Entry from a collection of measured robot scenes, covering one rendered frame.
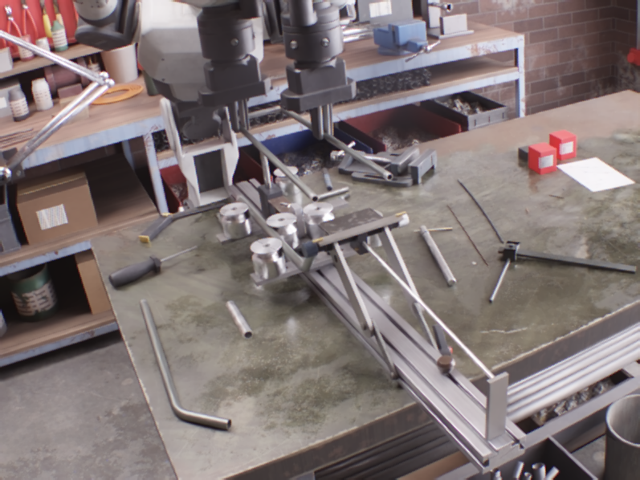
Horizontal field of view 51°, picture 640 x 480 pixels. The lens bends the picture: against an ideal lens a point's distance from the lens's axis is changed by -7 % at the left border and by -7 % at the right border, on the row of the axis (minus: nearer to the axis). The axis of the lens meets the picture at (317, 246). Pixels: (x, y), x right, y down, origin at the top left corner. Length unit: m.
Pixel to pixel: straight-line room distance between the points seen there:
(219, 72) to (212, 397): 0.51
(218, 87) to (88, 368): 1.70
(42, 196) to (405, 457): 1.52
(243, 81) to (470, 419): 0.65
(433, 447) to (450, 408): 0.91
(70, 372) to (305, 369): 1.80
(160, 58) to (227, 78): 0.38
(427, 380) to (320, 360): 0.17
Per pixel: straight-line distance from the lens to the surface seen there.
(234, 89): 1.18
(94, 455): 2.32
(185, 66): 1.57
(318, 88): 1.11
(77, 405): 2.54
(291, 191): 1.50
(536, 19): 4.19
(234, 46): 1.15
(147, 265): 1.30
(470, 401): 0.88
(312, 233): 1.22
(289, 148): 3.18
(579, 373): 2.01
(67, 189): 2.55
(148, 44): 1.54
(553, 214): 1.37
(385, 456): 1.76
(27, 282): 2.77
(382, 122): 3.35
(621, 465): 1.91
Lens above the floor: 1.49
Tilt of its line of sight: 28 degrees down
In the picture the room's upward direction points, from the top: 8 degrees counter-clockwise
